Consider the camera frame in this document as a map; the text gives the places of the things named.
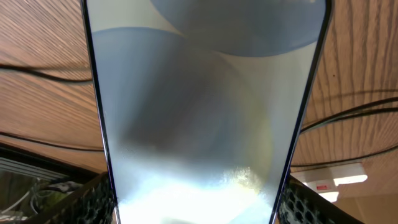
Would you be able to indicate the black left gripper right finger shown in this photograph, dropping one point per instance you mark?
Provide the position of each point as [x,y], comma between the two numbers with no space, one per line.
[301,205]

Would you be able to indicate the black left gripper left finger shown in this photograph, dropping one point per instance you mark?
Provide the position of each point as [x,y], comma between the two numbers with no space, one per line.
[91,204]

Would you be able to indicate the blue smartphone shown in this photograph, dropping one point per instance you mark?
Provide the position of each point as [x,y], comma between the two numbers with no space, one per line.
[200,102]

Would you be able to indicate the white power strip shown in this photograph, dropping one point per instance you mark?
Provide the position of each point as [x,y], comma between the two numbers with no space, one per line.
[324,181]

